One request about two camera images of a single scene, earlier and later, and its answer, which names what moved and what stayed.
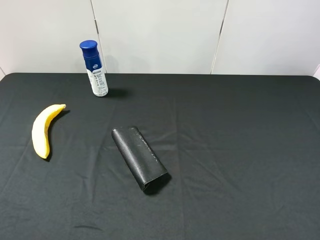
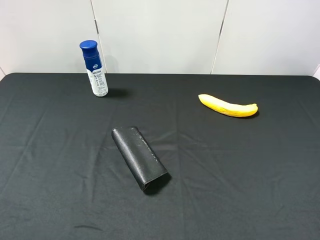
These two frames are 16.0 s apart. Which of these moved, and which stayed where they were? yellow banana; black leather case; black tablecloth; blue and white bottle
Moved: yellow banana
Stayed: black leather case; blue and white bottle; black tablecloth
